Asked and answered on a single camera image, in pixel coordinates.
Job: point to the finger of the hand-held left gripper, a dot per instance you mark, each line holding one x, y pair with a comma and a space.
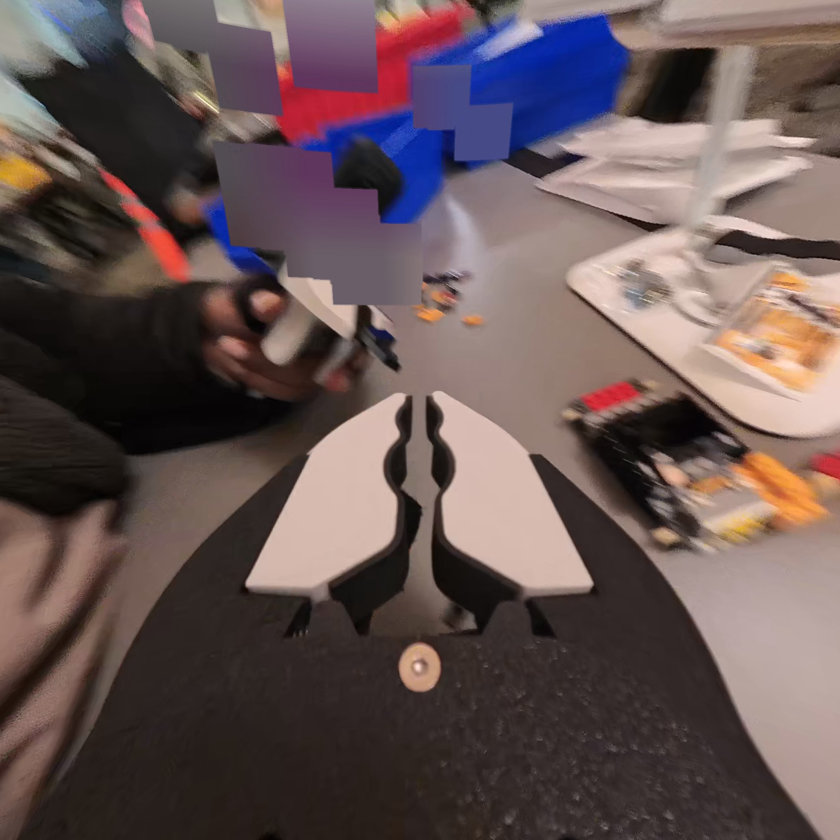
375, 325
315, 295

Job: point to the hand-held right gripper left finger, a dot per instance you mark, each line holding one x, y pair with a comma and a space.
328, 512

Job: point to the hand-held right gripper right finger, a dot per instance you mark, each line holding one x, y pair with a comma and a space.
512, 512

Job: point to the person's left forearm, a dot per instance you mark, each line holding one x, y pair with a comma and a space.
98, 328

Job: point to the grey desk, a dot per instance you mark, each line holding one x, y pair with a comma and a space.
525, 341

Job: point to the person's left hand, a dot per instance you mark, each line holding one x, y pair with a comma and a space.
229, 354

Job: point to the pile of small loose bricks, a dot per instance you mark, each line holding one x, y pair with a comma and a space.
439, 295

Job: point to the red plastic storage bin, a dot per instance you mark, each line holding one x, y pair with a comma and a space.
394, 59

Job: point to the black toy car chassis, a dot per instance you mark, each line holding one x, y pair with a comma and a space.
643, 433

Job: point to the white tray with parts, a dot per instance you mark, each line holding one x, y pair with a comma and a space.
604, 289

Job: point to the cluster of small silver parts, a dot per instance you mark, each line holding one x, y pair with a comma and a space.
643, 285

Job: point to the dark fleece jacket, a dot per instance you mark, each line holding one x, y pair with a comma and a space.
52, 446

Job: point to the beige sweatshirt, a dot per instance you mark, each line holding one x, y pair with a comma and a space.
46, 623

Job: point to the red toy minifigure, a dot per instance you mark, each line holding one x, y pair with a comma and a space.
828, 464

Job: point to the black curved plastic piece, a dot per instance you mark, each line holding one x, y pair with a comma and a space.
787, 246

